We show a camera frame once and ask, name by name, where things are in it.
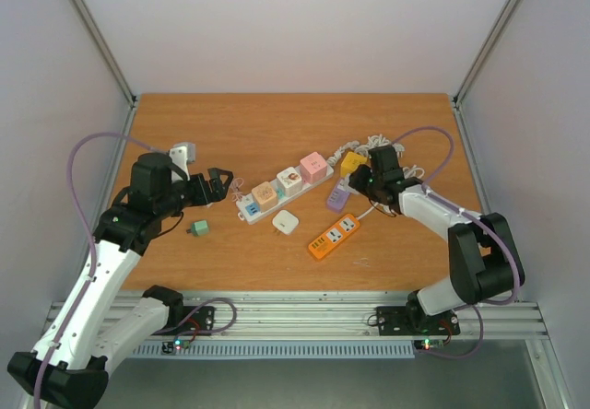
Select green small charger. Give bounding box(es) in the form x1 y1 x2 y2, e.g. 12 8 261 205
186 220 210 237

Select yellow cube socket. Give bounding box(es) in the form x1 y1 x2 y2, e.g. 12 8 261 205
340 151 368 178

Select beige cube socket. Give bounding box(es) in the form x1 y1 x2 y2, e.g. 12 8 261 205
251 181 278 212

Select white cube socket adapter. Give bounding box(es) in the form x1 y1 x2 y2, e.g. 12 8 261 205
277 167 303 197

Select white power strip pastel sockets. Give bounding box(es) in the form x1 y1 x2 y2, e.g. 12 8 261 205
236 165 334 225

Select pink cube socket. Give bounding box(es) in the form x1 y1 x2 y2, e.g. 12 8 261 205
300 152 327 184

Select white charger with pink cable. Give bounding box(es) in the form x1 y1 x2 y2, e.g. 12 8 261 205
208 177 244 203

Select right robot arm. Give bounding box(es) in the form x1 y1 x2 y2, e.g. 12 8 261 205
349 146 525 334

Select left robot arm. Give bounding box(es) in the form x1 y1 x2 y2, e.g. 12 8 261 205
7 151 233 408

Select purple power strip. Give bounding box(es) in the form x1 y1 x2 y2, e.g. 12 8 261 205
326 178 350 213

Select orange power strip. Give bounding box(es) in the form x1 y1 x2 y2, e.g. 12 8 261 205
307 214 360 261

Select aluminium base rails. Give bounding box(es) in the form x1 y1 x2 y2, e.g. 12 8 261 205
183 291 549 341

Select left small circuit board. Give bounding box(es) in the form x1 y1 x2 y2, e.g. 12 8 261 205
160 340 192 355

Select small circuit board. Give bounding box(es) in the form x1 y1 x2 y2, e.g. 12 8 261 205
414 338 450 351
160 340 192 355

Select right small circuit board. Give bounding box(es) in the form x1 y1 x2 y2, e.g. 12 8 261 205
414 338 450 351

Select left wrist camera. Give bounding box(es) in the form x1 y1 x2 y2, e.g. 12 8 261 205
168 142 196 181

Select white coiled power cable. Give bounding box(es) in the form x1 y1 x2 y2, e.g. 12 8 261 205
326 133 428 219

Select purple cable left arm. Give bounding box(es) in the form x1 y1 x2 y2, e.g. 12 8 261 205
31 132 160 409

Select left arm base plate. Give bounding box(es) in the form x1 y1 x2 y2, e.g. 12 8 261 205
155 305 216 336

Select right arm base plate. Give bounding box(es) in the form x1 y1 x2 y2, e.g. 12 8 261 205
366 306 461 337

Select grey slotted cable duct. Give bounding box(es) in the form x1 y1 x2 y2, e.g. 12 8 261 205
130 340 415 361

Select aluminium frame post left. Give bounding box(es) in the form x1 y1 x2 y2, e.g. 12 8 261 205
69 0 136 107

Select aluminium frame post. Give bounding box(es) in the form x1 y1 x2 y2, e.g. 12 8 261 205
69 0 136 107
452 0 524 109

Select aluminium frame post right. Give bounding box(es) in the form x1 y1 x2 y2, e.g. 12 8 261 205
452 0 524 109

